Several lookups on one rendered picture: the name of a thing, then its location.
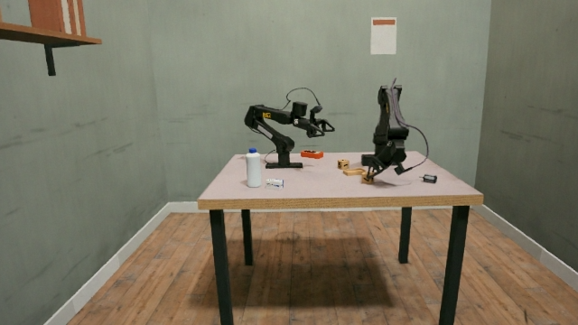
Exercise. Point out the orange digital multimeter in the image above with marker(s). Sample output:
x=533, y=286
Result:
x=312, y=154

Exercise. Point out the blue and white small box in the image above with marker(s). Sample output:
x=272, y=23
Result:
x=274, y=184

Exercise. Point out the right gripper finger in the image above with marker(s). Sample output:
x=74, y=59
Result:
x=324, y=126
x=311, y=131

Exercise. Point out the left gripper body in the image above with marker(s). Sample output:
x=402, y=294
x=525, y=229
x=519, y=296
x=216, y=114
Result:
x=384, y=159

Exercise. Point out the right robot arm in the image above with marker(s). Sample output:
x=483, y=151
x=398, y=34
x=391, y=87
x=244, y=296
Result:
x=284, y=144

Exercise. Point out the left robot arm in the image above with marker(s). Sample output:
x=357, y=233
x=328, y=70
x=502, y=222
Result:
x=389, y=125

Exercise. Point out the wooden number cube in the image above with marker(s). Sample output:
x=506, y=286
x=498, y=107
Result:
x=364, y=178
x=343, y=164

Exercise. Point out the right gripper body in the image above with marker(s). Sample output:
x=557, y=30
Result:
x=306, y=126

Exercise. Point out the white bottle with blue cap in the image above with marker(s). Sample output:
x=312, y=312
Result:
x=253, y=169

